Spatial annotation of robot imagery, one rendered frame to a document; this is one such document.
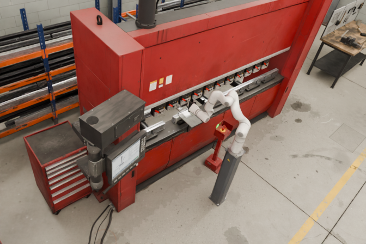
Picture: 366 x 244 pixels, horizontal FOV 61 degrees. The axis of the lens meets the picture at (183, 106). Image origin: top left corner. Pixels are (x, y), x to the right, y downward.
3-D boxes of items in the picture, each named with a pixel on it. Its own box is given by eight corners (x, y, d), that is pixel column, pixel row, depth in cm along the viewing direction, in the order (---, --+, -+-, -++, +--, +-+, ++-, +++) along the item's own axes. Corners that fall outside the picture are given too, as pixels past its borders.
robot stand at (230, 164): (226, 199, 427) (245, 151, 362) (218, 206, 416) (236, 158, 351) (216, 190, 435) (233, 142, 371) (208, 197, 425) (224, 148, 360)
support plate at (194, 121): (191, 127, 381) (191, 127, 380) (177, 115, 394) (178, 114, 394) (202, 122, 391) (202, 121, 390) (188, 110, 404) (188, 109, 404)
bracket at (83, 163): (89, 182, 286) (88, 177, 282) (76, 164, 299) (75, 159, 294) (126, 163, 308) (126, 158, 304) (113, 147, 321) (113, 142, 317)
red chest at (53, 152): (55, 220, 371) (42, 168, 307) (38, 190, 398) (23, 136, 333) (93, 199, 399) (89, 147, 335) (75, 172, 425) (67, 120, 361)
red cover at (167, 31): (132, 52, 274) (132, 37, 265) (126, 46, 279) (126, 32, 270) (311, 0, 441) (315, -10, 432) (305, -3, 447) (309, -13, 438)
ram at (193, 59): (128, 118, 328) (130, 52, 276) (124, 114, 332) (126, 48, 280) (289, 49, 495) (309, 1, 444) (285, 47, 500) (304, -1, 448)
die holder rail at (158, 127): (130, 145, 361) (130, 139, 355) (127, 141, 364) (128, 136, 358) (164, 128, 389) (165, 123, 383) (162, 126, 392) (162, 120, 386)
